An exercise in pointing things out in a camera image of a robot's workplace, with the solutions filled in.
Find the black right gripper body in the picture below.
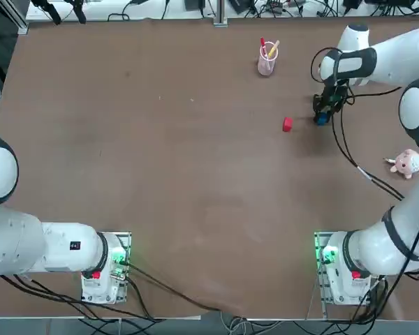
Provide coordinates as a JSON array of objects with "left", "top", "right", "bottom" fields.
[{"left": 320, "top": 79, "right": 351, "bottom": 110}]

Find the clear pink cup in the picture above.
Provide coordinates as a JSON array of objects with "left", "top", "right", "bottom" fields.
[{"left": 257, "top": 40, "right": 280, "bottom": 77}]

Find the pink plush toy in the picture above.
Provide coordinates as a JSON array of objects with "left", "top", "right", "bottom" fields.
[{"left": 383, "top": 149, "right": 419, "bottom": 180}]

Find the black tripod leg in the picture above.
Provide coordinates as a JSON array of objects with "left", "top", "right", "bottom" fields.
[
  {"left": 31, "top": 0, "right": 62, "bottom": 25},
  {"left": 66, "top": 0, "right": 88, "bottom": 24}
]

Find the aluminium corner profile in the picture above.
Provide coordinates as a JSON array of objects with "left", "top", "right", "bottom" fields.
[{"left": 15, "top": 9, "right": 29, "bottom": 35}]

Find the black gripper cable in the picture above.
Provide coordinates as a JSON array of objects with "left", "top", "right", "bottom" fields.
[{"left": 310, "top": 47, "right": 406, "bottom": 202}]

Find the aluminium post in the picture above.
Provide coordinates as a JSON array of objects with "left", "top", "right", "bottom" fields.
[{"left": 214, "top": 0, "right": 228, "bottom": 22}]

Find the black cable on table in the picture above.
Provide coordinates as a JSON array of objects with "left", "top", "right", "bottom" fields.
[{"left": 124, "top": 261, "right": 238, "bottom": 313}]

